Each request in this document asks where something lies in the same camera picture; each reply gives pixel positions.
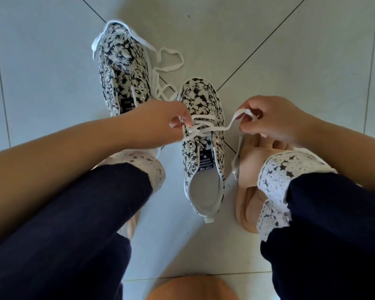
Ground person's left hand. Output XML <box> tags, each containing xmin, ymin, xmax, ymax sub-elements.
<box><xmin>125</xmin><ymin>100</ymin><xmax>194</xmax><ymax>150</ymax></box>

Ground person's right hand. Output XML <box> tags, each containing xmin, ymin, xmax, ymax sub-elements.
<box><xmin>237</xmin><ymin>95</ymin><xmax>318</xmax><ymax>148</ymax></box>

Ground bright white shoelace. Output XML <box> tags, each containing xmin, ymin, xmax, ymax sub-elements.
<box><xmin>90</xmin><ymin>19</ymin><xmax>185</xmax><ymax>102</ymax></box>
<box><xmin>181</xmin><ymin>108</ymin><xmax>260</xmax><ymax>180</ymax></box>

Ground floral sneaker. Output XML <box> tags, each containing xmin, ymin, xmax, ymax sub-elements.
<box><xmin>177</xmin><ymin>77</ymin><xmax>226</xmax><ymax>224</ymax></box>
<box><xmin>97</xmin><ymin>21</ymin><xmax>152</xmax><ymax>118</ymax></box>

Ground person's left forearm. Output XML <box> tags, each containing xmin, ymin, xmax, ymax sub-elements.
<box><xmin>0</xmin><ymin>117</ymin><xmax>144</xmax><ymax>247</ymax></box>

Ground person's right forearm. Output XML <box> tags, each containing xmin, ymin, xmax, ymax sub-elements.
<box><xmin>301</xmin><ymin>118</ymin><xmax>375</xmax><ymax>200</ymax></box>

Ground person's right leg navy trousers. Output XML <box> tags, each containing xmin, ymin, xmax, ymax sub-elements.
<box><xmin>256</xmin><ymin>150</ymin><xmax>375</xmax><ymax>300</ymax></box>

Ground person's leg navy trousers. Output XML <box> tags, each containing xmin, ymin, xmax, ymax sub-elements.
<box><xmin>256</xmin><ymin>150</ymin><xmax>375</xmax><ymax>300</ymax></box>
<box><xmin>0</xmin><ymin>150</ymin><xmax>166</xmax><ymax>300</ymax></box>

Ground person's left leg navy trousers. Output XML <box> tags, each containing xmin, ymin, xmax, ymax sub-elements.
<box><xmin>0</xmin><ymin>150</ymin><xmax>166</xmax><ymax>300</ymax></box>

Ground pink slipper with green charm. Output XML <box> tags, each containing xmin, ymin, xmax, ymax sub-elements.
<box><xmin>235</xmin><ymin>134</ymin><xmax>296</xmax><ymax>234</ymax></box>

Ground pink slipper with white charms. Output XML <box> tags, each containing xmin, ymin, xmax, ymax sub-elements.
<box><xmin>92</xmin><ymin>150</ymin><xmax>144</xmax><ymax>241</ymax></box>

